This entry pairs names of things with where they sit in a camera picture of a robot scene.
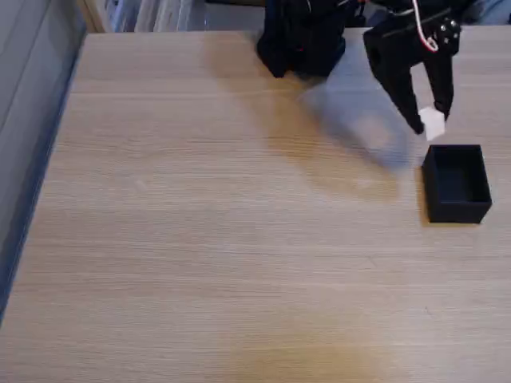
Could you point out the pale folded cloth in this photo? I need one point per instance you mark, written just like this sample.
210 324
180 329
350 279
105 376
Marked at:
167 15

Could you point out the white cube block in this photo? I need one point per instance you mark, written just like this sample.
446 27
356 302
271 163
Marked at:
432 124

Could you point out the wooden post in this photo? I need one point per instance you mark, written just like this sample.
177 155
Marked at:
92 16

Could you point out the black open box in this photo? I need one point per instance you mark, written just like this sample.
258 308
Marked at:
457 187

